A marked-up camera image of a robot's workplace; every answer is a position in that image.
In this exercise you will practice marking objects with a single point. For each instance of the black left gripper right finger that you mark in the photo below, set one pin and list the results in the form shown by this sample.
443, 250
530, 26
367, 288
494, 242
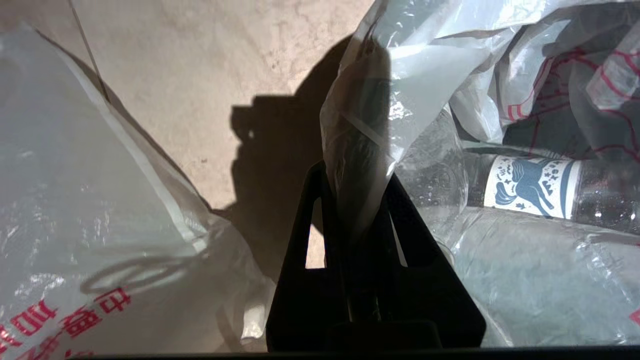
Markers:
430, 300

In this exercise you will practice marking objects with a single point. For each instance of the clear bottle blue label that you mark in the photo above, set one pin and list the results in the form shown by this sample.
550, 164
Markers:
530, 185

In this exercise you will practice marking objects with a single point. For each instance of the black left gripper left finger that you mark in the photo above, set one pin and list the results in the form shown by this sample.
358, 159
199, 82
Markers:
295, 300

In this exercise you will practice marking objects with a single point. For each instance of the empty clear plastic bottle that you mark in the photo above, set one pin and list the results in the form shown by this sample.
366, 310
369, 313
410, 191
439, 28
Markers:
435, 170

